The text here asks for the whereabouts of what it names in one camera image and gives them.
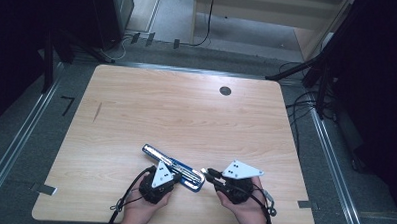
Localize white cable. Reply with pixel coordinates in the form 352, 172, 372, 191
99, 35, 133, 63

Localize black floor cables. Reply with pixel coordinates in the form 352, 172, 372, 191
276, 61, 339, 158

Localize dark curtain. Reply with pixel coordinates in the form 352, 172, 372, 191
0, 0, 93, 136
329, 0, 397, 213

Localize aluminium floor rail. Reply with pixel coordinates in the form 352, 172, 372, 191
304, 92, 371, 224
0, 59, 65, 208
114, 60, 306, 88

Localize person's right hand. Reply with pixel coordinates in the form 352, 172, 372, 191
215, 174, 266, 224

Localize dark cabinet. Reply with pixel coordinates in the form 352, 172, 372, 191
88, 0, 135, 53

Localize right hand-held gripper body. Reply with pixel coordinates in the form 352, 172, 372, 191
215, 159, 265, 206

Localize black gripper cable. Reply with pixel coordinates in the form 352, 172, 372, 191
246, 185, 279, 224
106, 164, 158, 224

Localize light wooden cabinet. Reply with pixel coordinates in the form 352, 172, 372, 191
188, 0, 355, 63

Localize blue stapler with chrome top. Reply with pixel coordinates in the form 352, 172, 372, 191
140, 143, 207, 193

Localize black power cable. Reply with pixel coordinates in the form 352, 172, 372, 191
178, 0, 216, 48

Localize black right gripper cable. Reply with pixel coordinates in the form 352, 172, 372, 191
246, 185, 279, 224

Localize person's left hand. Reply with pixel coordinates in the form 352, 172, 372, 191
120, 173, 174, 224

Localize black metal stand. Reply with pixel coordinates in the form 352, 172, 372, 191
41, 26, 117, 97
263, 0, 358, 121

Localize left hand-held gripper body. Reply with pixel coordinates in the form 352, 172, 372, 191
137, 159, 179, 206

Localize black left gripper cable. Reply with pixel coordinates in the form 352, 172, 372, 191
106, 164, 158, 224

